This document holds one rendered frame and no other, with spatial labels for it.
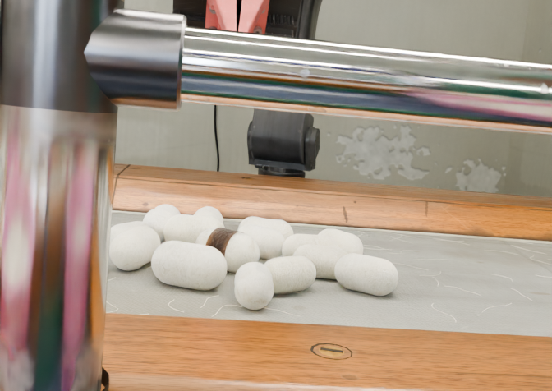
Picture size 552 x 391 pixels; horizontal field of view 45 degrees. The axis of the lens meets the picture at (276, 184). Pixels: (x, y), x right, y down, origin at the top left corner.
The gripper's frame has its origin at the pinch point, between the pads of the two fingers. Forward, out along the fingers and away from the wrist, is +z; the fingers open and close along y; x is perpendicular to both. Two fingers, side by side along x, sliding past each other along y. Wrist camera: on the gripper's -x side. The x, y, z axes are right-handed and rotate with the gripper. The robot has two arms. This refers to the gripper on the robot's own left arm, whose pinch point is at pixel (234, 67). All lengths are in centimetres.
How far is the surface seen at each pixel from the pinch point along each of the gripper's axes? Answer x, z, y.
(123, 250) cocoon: -2.1, 18.3, -5.4
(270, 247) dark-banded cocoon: 0.9, 15.2, 2.5
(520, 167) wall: 141, -136, 119
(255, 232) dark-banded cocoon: 1.0, 14.1, 1.6
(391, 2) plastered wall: 101, -178, 63
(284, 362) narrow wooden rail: -13.7, 30.1, 0.9
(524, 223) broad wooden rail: 9.9, 4.2, 25.0
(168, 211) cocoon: 2.6, 11.7, -3.6
